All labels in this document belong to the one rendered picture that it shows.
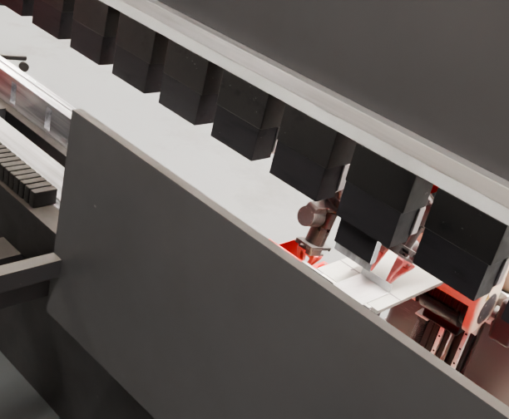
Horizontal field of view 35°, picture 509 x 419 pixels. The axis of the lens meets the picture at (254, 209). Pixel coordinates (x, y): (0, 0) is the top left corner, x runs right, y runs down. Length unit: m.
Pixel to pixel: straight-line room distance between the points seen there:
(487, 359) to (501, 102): 1.67
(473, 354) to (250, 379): 1.66
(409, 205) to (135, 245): 0.54
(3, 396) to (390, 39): 1.92
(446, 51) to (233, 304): 0.50
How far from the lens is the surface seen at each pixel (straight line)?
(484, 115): 1.26
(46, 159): 2.10
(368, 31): 1.37
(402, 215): 1.60
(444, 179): 1.52
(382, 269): 1.91
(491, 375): 2.84
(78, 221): 1.52
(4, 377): 2.91
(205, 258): 1.25
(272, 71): 1.47
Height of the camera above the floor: 1.89
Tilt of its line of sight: 26 degrees down
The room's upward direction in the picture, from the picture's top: 14 degrees clockwise
